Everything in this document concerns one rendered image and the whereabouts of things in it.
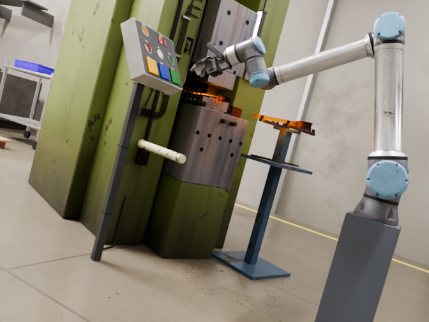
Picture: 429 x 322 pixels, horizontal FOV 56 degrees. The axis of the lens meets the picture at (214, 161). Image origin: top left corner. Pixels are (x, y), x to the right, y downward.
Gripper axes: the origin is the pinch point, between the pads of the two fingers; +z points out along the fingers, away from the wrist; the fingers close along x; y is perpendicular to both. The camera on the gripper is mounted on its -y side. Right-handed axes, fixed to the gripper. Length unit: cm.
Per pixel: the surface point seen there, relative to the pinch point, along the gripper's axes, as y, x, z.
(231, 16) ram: -39, 40, -13
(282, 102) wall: -63, 338, 39
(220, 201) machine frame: 63, 59, 28
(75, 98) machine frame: -28, 34, 107
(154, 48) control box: -10.7, -13.7, 10.9
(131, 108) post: 12.9, -11.8, 32.0
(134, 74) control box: 4.3, -27.0, 16.4
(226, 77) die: -7.6, 46.9, 0.9
